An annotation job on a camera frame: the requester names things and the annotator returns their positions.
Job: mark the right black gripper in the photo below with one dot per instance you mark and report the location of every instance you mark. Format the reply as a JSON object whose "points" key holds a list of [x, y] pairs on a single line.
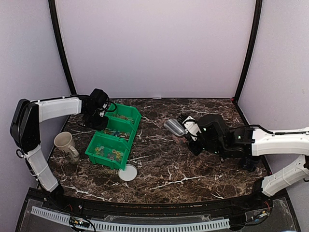
{"points": [[195, 150]]}

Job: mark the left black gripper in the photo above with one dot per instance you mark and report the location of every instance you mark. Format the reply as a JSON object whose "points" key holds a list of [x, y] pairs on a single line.
{"points": [[101, 127]]}

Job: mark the metal scoop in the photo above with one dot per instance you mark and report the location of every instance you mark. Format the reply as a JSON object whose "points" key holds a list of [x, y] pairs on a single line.
{"points": [[175, 127]]}

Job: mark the green three-compartment bin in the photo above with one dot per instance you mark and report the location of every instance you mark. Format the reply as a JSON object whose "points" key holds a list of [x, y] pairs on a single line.
{"points": [[120, 144]]}

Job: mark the white jar lid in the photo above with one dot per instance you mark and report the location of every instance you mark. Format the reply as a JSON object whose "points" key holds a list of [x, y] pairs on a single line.
{"points": [[129, 173]]}

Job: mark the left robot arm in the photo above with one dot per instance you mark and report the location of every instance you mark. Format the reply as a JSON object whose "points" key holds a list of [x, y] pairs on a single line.
{"points": [[26, 132]]}

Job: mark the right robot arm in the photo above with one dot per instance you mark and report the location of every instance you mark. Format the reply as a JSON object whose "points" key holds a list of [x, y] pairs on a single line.
{"points": [[248, 143]]}

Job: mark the green yellow gummy candies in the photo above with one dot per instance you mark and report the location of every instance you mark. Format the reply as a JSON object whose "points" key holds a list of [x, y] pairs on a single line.
{"points": [[124, 117]]}

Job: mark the wrapped colourful candies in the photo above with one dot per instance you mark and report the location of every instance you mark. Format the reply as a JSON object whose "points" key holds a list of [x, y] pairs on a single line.
{"points": [[117, 133]]}

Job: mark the star gummy candies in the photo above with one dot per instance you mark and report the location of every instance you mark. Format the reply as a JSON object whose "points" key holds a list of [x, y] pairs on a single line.
{"points": [[109, 153]]}

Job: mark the beige ceramic mug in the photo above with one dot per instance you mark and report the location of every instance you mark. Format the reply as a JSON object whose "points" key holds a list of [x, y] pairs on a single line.
{"points": [[65, 143]]}

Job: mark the dark blue mug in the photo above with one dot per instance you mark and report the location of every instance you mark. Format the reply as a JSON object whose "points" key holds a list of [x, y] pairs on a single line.
{"points": [[249, 163]]}

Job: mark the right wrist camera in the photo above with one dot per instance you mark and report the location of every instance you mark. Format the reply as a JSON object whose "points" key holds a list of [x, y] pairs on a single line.
{"points": [[191, 127]]}

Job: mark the black front rail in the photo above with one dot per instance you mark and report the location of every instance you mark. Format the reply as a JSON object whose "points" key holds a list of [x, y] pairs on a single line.
{"points": [[233, 207]]}

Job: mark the white slotted cable duct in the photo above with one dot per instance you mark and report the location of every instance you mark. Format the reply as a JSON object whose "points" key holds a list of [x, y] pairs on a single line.
{"points": [[131, 224]]}

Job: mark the left black frame post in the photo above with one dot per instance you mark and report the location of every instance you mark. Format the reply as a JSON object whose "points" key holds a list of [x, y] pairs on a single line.
{"points": [[60, 46]]}

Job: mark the black frame post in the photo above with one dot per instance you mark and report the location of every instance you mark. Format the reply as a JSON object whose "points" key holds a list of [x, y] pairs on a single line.
{"points": [[60, 46], [249, 52]]}

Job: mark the right black frame post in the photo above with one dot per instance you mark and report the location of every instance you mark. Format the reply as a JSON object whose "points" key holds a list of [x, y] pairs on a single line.
{"points": [[249, 52]]}

